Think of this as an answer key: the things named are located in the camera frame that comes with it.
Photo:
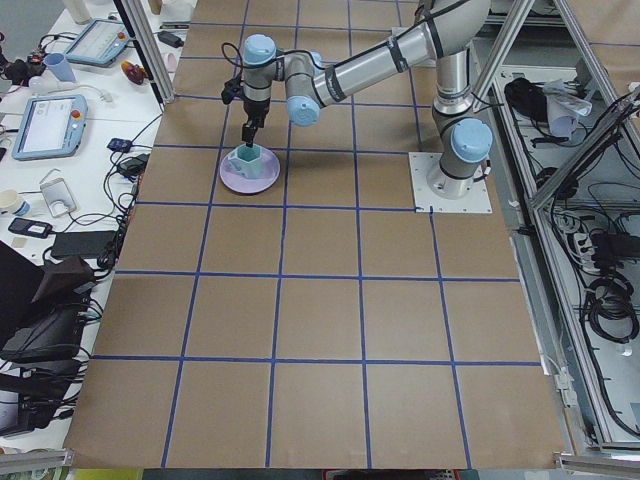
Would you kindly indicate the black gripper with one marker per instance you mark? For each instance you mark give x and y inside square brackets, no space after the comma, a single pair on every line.
[256,109]

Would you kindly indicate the mint green faceted cup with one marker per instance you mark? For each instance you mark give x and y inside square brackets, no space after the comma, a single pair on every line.
[246,161]

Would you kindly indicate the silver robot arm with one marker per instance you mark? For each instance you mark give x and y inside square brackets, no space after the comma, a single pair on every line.
[442,31]

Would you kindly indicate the lilac round plate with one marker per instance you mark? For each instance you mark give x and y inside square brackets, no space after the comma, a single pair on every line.
[241,185]

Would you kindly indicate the pink plastic cup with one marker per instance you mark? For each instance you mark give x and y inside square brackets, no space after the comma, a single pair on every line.
[170,62]

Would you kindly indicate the light blue plastic cup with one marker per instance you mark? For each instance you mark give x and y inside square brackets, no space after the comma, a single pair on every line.
[60,67]

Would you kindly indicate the paper coffee cup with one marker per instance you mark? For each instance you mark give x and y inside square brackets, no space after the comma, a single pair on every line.
[13,203]

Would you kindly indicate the red and gold toy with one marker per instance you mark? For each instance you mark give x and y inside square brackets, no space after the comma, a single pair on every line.
[134,72]

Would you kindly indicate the small blue black device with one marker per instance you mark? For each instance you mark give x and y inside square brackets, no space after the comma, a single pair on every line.
[120,145]

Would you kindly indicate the blue teach pendant far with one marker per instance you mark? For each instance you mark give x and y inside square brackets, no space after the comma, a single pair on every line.
[99,44]

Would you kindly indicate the blue teach pendant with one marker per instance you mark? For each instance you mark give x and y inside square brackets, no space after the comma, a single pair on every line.
[51,127]
[99,44]

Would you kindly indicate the blue teach pendant near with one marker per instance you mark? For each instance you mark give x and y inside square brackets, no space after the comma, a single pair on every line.
[51,127]

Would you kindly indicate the brown paper table mat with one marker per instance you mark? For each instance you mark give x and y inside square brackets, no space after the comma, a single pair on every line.
[323,323]

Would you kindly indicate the aluminium frame post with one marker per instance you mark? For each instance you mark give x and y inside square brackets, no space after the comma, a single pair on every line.
[135,20]

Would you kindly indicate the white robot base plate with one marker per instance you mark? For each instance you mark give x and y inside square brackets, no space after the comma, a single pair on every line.
[434,192]

